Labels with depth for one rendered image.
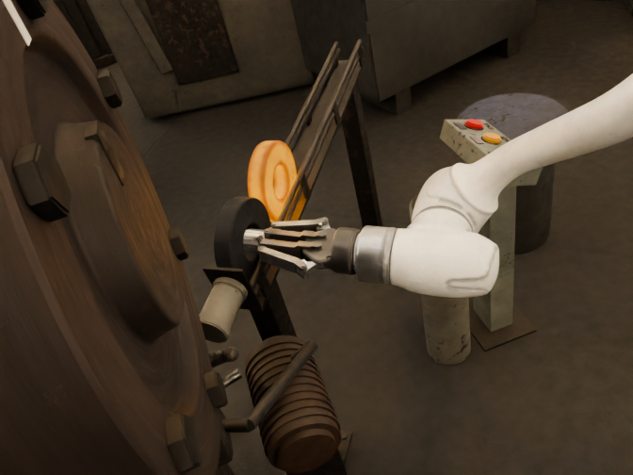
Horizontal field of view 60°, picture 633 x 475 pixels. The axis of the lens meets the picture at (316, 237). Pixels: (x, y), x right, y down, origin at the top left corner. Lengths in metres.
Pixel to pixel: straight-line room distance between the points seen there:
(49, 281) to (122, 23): 2.94
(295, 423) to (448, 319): 0.64
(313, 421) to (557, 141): 0.54
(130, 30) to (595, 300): 2.45
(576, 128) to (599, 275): 1.11
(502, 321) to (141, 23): 2.26
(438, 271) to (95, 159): 0.61
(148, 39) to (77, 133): 2.79
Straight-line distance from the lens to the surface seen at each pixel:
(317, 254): 0.87
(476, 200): 0.91
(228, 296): 0.88
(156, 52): 3.09
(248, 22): 3.01
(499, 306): 1.57
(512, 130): 1.65
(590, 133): 0.75
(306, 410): 0.91
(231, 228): 0.88
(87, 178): 0.26
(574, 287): 1.78
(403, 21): 2.56
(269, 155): 1.00
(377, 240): 0.83
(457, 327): 1.46
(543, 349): 1.62
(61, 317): 0.18
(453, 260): 0.81
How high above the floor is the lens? 1.28
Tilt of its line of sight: 39 degrees down
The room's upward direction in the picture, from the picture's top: 15 degrees counter-clockwise
